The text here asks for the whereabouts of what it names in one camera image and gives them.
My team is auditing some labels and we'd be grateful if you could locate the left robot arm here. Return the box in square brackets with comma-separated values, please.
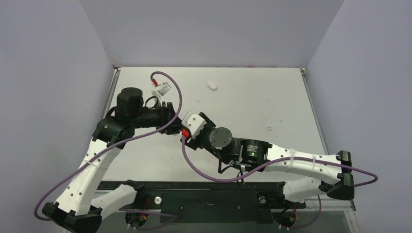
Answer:
[42, 87, 181, 233]

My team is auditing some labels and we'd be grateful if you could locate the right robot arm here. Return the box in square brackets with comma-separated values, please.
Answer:
[182, 112, 355, 207]

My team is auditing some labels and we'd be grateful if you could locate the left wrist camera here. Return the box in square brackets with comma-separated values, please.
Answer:
[152, 83, 171, 102]

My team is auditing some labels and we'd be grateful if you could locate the closed white charging case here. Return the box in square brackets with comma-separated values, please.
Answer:
[207, 81, 218, 91]

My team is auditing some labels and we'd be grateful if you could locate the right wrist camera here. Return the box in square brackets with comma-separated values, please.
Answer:
[182, 112, 206, 139]

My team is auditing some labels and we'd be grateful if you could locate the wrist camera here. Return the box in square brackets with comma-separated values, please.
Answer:
[182, 112, 206, 139]
[152, 83, 171, 102]

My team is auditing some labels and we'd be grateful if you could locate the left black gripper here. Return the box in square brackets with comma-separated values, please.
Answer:
[131, 102, 187, 135]

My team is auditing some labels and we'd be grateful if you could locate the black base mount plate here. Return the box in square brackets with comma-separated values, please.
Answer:
[96, 181, 307, 225]

